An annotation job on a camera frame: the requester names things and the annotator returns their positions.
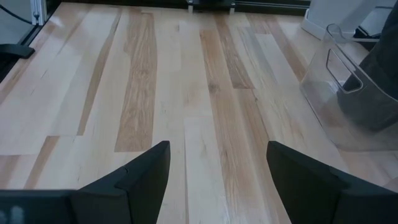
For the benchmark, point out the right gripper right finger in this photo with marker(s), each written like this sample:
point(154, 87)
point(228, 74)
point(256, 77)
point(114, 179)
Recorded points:
point(311, 202)

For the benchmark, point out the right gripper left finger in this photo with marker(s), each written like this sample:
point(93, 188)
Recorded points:
point(140, 193)

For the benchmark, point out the dark grey baseball cap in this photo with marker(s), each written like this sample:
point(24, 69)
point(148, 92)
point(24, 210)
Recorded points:
point(373, 112)

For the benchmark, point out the clear plastic bin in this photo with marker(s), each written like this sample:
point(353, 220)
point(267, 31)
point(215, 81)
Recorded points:
point(317, 93)

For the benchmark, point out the black bracket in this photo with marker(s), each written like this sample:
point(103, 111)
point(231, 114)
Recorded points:
point(15, 50)

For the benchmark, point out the silver aluminium post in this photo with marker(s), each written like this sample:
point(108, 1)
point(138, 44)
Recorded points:
point(38, 12)

